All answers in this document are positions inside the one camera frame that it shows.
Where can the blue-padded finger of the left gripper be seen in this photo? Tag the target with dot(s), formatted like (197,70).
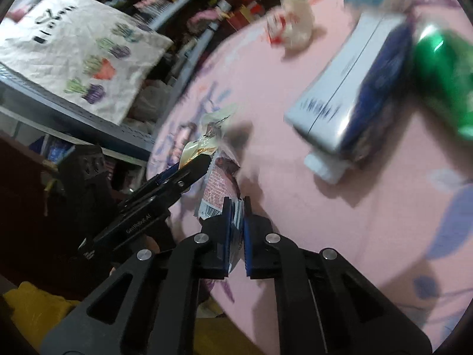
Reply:
(168,171)
(177,182)

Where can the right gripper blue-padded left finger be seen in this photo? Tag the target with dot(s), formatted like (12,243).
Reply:
(148,305)

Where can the blue white milk carton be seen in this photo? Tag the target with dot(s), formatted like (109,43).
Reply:
(345,112)

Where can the yellow snack wrapper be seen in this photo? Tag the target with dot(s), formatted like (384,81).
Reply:
(219,192)

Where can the crushed green soda can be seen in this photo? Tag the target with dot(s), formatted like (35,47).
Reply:
(442,67)

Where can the mustard yellow sleeve forearm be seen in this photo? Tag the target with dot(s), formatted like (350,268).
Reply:
(35,312)

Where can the grey metal shelving unit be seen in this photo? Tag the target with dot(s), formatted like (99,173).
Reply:
(33,105)

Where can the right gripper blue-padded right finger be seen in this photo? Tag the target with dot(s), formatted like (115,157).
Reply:
(324,304)

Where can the red white wrapper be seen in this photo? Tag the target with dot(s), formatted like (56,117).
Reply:
(291,26)

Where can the white cactus print tote bag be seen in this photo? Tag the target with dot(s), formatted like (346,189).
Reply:
(85,52)

